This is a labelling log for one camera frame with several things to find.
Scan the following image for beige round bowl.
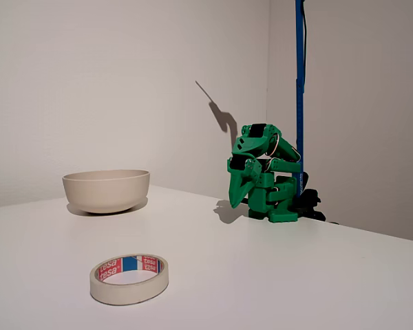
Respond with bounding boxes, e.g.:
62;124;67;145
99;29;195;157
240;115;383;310
61;169;151;215

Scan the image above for blue vertical pole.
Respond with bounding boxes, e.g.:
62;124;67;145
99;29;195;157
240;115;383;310
293;0;306;199

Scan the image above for black cable along pole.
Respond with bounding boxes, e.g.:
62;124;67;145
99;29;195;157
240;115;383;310
301;0;309;92

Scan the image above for small white cup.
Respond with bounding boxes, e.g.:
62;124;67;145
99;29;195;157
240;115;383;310
89;253;169;307

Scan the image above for black table clamp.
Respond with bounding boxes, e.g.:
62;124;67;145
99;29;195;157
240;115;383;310
295;170;327;223

